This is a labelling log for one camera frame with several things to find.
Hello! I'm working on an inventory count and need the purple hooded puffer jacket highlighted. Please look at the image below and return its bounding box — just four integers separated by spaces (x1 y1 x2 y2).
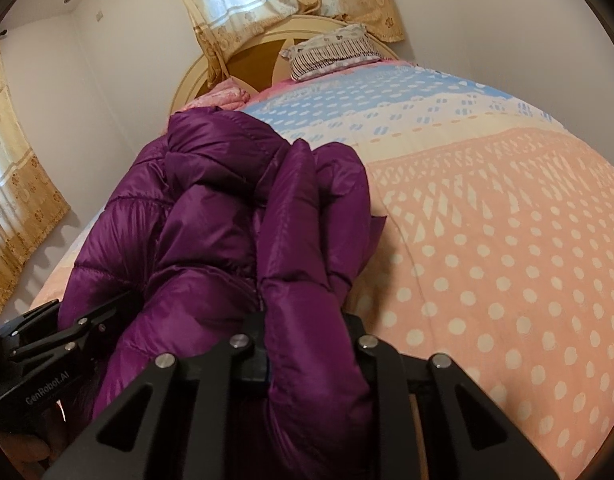
58 107 384 479

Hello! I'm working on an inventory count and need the folded pink blanket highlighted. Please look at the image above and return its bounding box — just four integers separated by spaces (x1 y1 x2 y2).
179 78 251 112

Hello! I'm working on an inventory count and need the striped patterned pillow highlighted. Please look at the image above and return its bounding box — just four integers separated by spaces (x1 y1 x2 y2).
279 24 383 82

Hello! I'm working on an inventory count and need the beige curtain on left wall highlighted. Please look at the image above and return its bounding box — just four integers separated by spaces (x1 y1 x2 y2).
0 51 70 314

